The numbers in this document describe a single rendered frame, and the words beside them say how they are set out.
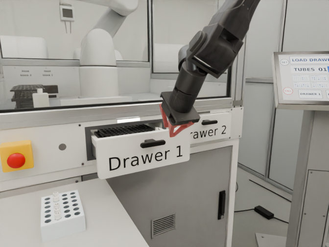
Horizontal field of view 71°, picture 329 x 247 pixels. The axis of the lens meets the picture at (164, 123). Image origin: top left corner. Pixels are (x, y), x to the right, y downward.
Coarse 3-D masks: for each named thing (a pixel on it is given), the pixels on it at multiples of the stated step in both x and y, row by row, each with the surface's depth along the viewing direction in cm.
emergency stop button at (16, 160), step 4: (12, 156) 58; (16, 156) 58; (20, 156) 58; (8, 160) 57; (12, 160) 58; (16, 160) 58; (20, 160) 58; (24, 160) 59; (8, 164) 58; (12, 164) 58; (16, 164) 58; (20, 164) 59; (16, 168) 59
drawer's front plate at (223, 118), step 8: (200, 120) 91; (224, 120) 97; (192, 128) 90; (200, 128) 92; (208, 128) 94; (216, 128) 96; (224, 128) 98; (192, 136) 91; (200, 136) 93; (208, 136) 95; (216, 136) 97; (224, 136) 99
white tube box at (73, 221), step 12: (72, 192) 59; (48, 204) 53; (60, 204) 53; (72, 204) 53; (48, 216) 50; (72, 216) 49; (84, 216) 49; (48, 228) 46; (60, 228) 47; (72, 228) 48; (84, 228) 50; (48, 240) 47
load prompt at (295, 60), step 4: (292, 56) 112; (296, 56) 112; (300, 56) 112; (304, 56) 111; (308, 56) 111; (312, 56) 110; (316, 56) 110; (320, 56) 110; (324, 56) 109; (328, 56) 109; (292, 60) 111; (296, 60) 111; (300, 60) 110; (304, 60) 110; (308, 60) 110; (312, 60) 109; (316, 60) 109; (320, 60) 109; (324, 60) 108; (328, 60) 108
